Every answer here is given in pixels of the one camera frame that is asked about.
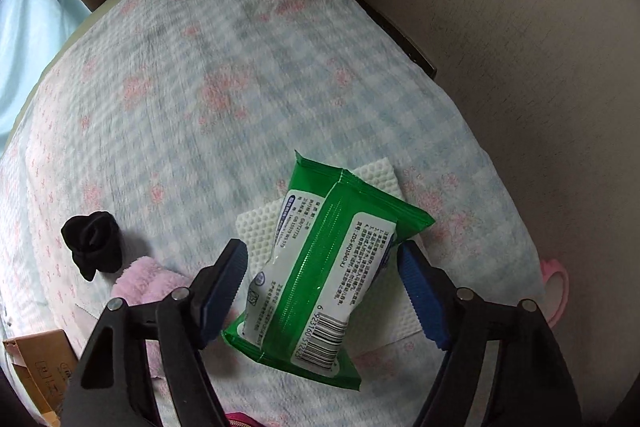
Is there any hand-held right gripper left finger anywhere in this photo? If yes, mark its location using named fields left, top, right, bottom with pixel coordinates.
left=56, top=238, right=249, bottom=427

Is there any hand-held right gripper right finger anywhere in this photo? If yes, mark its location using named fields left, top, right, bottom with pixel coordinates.
left=397, top=240, right=583, bottom=427

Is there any green wet wipes pack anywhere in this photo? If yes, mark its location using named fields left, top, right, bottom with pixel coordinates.
left=221, top=150, right=436, bottom=391

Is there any pink fluffy cloth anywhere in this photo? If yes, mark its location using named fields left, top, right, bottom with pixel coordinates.
left=110, top=256, right=196, bottom=380

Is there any white textured cloth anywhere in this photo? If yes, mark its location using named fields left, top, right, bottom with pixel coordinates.
left=236, top=158, right=427, bottom=353

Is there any dark magenta object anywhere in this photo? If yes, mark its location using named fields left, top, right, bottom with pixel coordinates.
left=224, top=412, right=266, bottom=427

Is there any pink plastic object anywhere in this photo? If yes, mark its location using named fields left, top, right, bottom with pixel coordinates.
left=539, top=258, right=570, bottom=327

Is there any black sock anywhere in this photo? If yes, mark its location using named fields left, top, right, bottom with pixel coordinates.
left=61, top=212, right=123, bottom=282

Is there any checkered floral bed sheet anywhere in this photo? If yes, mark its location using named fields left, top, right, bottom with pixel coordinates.
left=0, top=0, right=546, bottom=427

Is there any brown cardboard box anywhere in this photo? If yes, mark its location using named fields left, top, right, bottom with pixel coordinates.
left=2, top=329, right=78, bottom=427

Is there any light blue curtain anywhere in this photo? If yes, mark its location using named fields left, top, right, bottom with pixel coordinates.
left=0, top=0, right=92, bottom=142

